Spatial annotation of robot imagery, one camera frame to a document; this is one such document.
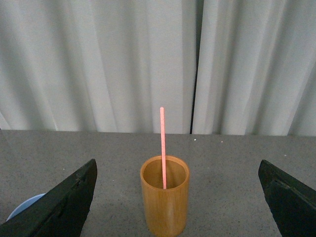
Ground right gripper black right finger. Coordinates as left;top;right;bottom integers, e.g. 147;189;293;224
258;160;316;237

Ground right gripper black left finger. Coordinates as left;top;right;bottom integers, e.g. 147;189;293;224
0;159;97;237

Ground light blue plastic cup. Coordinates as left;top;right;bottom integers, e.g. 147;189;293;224
7;193;45;221

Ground bamboo chopstick holder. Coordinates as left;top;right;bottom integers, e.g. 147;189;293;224
140;156;190;237

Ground white pleated curtain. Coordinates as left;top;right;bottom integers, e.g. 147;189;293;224
0;0;316;136

